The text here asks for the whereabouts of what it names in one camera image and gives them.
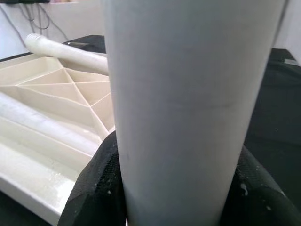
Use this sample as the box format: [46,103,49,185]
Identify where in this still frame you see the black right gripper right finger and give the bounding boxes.
[220,143,301,226]

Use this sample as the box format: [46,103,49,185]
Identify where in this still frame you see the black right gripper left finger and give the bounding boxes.
[58,130,129,226]

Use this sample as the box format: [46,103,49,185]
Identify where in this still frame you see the white plastic table leg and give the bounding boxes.
[101,0,290,226]
[0,92,102,156]
[25,32,109,74]

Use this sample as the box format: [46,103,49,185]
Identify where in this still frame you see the white plastic table top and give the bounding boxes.
[0,53,117,226]

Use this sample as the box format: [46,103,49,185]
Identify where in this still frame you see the thin black cable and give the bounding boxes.
[0,0,69,40]

